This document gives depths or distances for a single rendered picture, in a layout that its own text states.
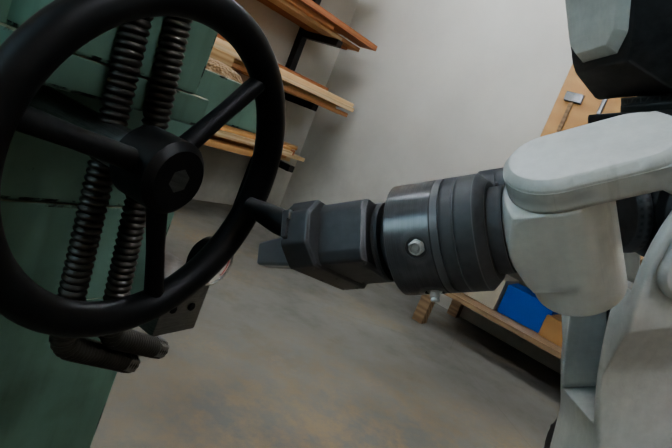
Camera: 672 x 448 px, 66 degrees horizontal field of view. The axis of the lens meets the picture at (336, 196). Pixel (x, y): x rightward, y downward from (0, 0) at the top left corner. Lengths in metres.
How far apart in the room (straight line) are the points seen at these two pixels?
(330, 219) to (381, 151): 3.77
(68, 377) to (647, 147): 0.67
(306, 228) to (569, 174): 0.19
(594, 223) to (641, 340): 0.30
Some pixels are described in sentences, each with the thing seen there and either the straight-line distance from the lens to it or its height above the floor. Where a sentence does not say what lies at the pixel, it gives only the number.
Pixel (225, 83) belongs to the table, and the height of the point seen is 0.89.
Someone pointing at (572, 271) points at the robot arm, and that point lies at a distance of 0.38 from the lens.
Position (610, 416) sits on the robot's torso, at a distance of 0.70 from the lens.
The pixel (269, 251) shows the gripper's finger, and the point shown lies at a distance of 0.48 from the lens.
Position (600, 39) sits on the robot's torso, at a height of 1.08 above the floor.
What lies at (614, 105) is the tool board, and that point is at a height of 1.65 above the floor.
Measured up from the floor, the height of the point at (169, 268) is 0.62.
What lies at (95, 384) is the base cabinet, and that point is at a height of 0.46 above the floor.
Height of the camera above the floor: 0.89
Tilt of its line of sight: 7 degrees down
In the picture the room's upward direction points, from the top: 22 degrees clockwise
